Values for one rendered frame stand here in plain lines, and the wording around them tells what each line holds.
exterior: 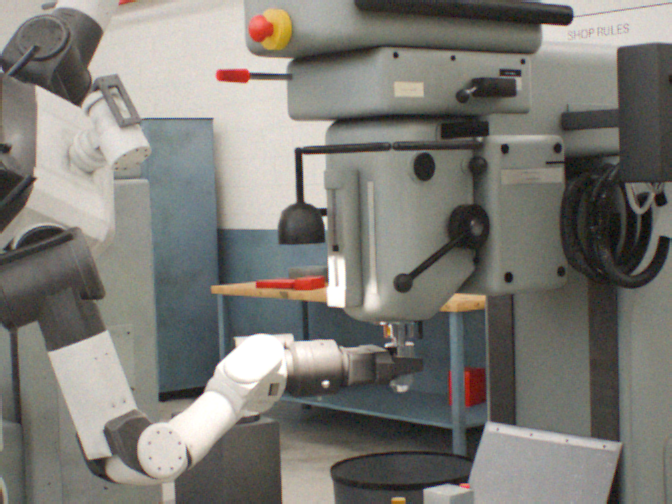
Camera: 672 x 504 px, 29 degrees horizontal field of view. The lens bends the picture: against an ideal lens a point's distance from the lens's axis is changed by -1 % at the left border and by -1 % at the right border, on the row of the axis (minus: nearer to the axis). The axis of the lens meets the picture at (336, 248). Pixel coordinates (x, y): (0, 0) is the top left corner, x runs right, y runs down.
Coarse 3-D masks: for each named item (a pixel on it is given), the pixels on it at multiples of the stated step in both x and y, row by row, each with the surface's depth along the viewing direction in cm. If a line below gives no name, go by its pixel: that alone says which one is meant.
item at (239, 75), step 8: (216, 72) 201; (224, 72) 200; (232, 72) 201; (240, 72) 202; (248, 72) 203; (224, 80) 201; (232, 80) 202; (240, 80) 202; (248, 80) 203; (280, 80) 208; (288, 80) 209
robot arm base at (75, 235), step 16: (48, 240) 188; (64, 240) 188; (80, 240) 184; (0, 256) 187; (16, 256) 187; (80, 256) 182; (96, 272) 182; (0, 288) 180; (96, 288) 183; (0, 304) 179; (0, 320) 181
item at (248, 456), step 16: (256, 416) 242; (240, 432) 238; (256, 432) 240; (272, 432) 242; (224, 448) 237; (240, 448) 238; (256, 448) 240; (272, 448) 242; (208, 464) 242; (224, 464) 237; (240, 464) 238; (256, 464) 240; (272, 464) 242; (176, 480) 254; (192, 480) 248; (208, 480) 242; (224, 480) 237; (240, 480) 239; (256, 480) 240; (272, 480) 242; (176, 496) 255; (192, 496) 249; (208, 496) 243; (224, 496) 237; (240, 496) 239; (256, 496) 240; (272, 496) 242
